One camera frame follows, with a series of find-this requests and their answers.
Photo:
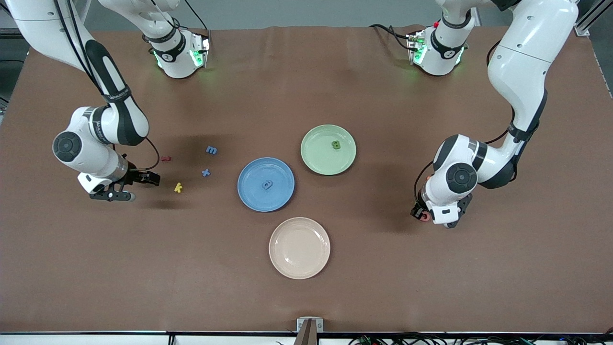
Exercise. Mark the grey metal bracket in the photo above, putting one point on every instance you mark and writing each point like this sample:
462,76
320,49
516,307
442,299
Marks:
300,325

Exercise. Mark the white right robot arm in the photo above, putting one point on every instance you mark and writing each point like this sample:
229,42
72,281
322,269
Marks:
38,24

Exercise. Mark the green plate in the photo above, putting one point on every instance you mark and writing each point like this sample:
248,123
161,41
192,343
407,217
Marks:
318,139

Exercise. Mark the blue foam letter x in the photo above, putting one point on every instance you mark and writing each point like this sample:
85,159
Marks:
206,172

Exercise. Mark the white table edge rail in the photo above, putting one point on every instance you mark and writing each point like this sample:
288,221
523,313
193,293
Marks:
96,340

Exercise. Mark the blue foam letter m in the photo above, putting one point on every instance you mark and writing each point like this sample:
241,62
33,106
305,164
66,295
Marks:
211,150

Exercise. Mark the grey camera post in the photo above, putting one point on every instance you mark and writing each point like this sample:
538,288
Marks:
309,335

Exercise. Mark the blue foam letter a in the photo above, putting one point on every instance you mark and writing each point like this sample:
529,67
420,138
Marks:
268,186

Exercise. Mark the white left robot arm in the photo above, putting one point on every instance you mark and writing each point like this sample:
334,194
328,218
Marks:
531,57

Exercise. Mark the yellow foam letter k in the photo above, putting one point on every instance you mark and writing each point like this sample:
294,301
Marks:
177,187

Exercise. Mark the aluminium frame profile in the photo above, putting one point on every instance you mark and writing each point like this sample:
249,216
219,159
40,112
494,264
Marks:
12,32
582,29

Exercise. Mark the blue plate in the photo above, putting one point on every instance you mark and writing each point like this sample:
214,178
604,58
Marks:
254,196

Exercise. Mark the beige plate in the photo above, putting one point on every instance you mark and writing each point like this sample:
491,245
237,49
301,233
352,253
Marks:
299,247

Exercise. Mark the brown table cover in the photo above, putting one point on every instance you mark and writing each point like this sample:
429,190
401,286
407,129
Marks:
306,96

